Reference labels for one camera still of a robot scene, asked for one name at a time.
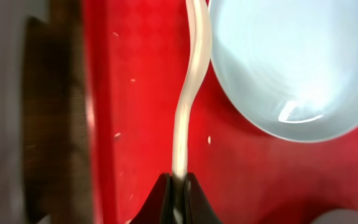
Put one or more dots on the red plastic tray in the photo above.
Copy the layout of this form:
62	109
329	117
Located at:
136	56

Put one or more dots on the white plastic spoon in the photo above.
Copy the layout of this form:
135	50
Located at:
200	53

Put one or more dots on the green bowl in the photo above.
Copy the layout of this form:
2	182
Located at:
340	216

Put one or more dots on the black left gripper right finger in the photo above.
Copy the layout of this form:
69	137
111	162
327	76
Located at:
197	208

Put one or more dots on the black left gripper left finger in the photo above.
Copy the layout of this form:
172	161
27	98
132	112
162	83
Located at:
157	209

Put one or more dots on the light blue plate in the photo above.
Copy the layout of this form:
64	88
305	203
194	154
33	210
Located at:
290	67

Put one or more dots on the grey dishwasher rack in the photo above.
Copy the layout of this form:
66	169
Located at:
13	18

